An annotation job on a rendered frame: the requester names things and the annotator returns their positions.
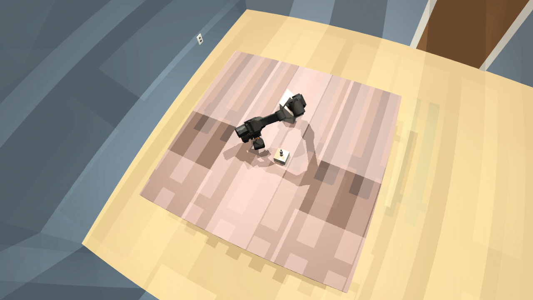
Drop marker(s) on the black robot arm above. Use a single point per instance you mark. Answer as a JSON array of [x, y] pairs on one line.
[[256, 124]]

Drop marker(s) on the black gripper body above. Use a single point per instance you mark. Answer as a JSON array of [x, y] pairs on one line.
[[259, 143]]

